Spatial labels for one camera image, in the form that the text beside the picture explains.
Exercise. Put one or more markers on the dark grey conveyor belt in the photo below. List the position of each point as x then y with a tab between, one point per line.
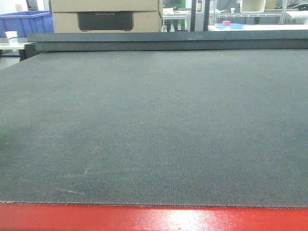
193	128

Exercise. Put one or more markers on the black vertical post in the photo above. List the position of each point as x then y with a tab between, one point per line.
206	15

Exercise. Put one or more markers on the white metal shelf rack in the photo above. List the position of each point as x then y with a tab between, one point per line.
253	12

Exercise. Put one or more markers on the red conveyor front edge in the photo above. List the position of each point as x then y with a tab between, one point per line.
44	217

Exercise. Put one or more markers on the blue plastic crate background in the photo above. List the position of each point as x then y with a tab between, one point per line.
26	22

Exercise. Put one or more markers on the white paper cup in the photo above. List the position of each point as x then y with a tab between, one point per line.
12	37

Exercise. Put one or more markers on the dark grey conveyor back rail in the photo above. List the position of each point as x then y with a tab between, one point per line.
176	41

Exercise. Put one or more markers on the brown cardboard box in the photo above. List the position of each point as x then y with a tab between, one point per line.
106	16

